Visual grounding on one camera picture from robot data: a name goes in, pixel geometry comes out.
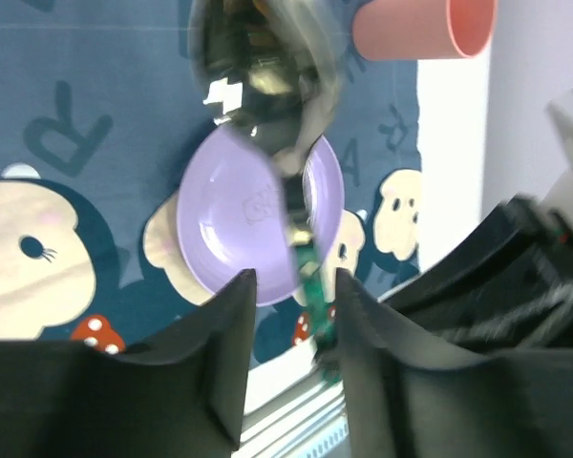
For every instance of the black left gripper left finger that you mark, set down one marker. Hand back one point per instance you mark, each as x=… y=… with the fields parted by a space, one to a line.
x=179 y=393

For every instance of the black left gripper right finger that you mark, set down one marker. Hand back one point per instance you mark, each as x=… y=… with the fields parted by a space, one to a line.
x=410 y=394

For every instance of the purple plastic plate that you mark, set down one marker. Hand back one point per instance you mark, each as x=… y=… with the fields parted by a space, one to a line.
x=230 y=217

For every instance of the blue cartoon mouse placemat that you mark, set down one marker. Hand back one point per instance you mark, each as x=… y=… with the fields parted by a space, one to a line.
x=96 y=129

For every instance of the green handled steel spoon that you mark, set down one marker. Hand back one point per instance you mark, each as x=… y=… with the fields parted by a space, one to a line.
x=270 y=71

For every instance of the salmon plastic cup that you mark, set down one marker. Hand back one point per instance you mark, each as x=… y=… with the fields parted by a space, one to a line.
x=423 y=29

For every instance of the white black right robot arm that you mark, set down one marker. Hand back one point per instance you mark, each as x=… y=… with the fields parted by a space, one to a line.
x=506 y=292

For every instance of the aluminium mounting rail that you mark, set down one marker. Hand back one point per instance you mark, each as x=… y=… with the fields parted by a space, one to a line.
x=309 y=419

